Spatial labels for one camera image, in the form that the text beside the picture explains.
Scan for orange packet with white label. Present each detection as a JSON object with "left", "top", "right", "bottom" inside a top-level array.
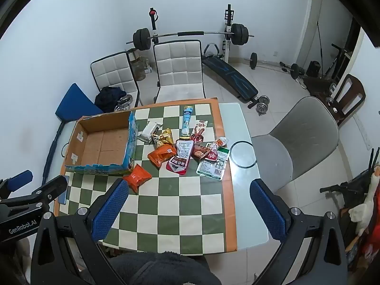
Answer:
[{"left": 147, "top": 144, "right": 178, "bottom": 170}]

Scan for red bag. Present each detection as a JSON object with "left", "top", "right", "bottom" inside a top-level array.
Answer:
[{"left": 356, "top": 226, "right": 380, "bottom": 262}]

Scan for black barbell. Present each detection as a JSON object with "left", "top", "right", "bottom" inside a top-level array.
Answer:
[{"left": 126, "top": 24, "right": 255, "bottom": 51}]

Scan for white snack packet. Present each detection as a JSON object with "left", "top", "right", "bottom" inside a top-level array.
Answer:
[{"left": 137, "top": 121, "right": 164, "bottom": 143}]

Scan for black sit-up bench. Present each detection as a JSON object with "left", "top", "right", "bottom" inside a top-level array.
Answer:
[{"left": 202, "top": 43, "right": 258, "bottom": 101}]

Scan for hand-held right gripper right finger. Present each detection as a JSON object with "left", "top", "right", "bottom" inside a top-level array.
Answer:
[{"left": 249, "top": 179, "right": 348, "bottom": 285}]

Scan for blue white tube packet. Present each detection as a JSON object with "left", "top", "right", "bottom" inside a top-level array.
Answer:
[{"left": 179, "top": 106, "right": 195, "bottom": 141}]

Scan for brown red snack packet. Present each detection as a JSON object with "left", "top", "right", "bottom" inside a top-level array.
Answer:
[{"left": 190, "top": 142, "right": 212, "bottom": 161}]

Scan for small chrome dumbbell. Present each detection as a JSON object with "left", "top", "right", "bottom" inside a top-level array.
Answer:
[{"left": 248, "top": 95, "right": 270, "bottom": 115}]

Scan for black bag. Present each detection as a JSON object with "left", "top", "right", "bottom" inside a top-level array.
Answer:
[{"left": 306, "top": 61, "right": 321, "bottom": 78}]

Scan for black exercise machine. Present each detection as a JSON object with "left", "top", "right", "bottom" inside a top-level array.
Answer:
[{"left": 322, "top": 44, "right": 352, "bottom": 81}]

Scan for person's dark fleece clothing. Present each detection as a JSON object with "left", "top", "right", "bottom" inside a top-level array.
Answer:
[{"left": 108, "top": 251, "right": 222, "bottom": 285}]

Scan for white quilted chair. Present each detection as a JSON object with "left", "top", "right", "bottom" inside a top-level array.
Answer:
[
  {"left": 90, "top": 51, "right": 140, "bottom": 109},
  {"left": 153, "top": 40, "right": 206, "bottom": 104}
]

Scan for chrome metal rings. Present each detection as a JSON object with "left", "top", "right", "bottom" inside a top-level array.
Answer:
[{"left": 114, "top": 94, "right": 133, "bottom": 112}]

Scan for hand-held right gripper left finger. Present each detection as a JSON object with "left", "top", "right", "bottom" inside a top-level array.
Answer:
[{"left": 30, "top": 178, "right": 129, "bottom": 285}]

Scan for blue printed cardboard box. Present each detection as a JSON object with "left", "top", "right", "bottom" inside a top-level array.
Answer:
[{"left": 65, "top": 110, "right": 139, "bottom": 176}]

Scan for black scooter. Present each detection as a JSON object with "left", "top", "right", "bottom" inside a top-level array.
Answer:
[{"left": 320, "top": 147, "right": 380, "bottom": 211}]

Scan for brown jar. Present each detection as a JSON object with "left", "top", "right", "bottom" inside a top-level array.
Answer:
[{"left": 131, "top": 59, "right": 147, "bottom": 81}]

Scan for orange snack packet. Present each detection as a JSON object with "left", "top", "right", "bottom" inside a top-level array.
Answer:
[{"left": 123, "top": 164, "right": 152, "bottom": 193}]

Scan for silver red pouch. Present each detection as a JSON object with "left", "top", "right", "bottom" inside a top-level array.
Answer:
[{"left": 166, "top": 139, "right": 195, "bottom": 174}]

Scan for white plush goose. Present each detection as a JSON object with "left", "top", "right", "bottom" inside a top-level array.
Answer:
[{"left": 349, "top": 166, "right": 380, "bottom": 238}]

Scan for green checkered table mat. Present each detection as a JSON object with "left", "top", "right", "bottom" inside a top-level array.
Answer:
[{"left": 54, "top": 97, "right": 238, "bottom": 256}]

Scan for grey chair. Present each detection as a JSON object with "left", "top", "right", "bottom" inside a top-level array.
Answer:
[{"left": 251, "top": 96, "right": 340, "bottom": 193}]

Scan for long floor barbell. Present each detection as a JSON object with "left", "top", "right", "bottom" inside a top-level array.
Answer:
[{"left": 249, "top": 52, "right": 305, "bottom": 79}]

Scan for red chicken foot packet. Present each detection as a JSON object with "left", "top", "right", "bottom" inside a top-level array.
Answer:
[{"left": 190, "top": 119, "right": 208, "bottom": 142}]

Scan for green white foil packet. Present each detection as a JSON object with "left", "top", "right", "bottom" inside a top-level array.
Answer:
[{"left": 196, "top": 146, "right": 230, "bottom": 181}]

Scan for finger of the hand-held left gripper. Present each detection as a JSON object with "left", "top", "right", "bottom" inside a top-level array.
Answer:
[
  {"left": 18, "top": 175, "right": 68, "bottom": 211},
  {"left": 0, "top": 170, "right": 33, "bottom": 198}
]

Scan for gold snack packet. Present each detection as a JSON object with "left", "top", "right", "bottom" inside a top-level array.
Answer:
[{"left": 151, "top": 128, "right": 174, "bottom": 147}]

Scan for small red white packet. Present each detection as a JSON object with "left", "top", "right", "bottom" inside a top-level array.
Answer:
[{"left": 209, "top": 137, "right": 230, "bottom": 150}]

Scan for brown wooden chair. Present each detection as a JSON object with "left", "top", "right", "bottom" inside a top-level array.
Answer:
[{"left": 327, "top": 74, "right": 366, "bottom": 125}]

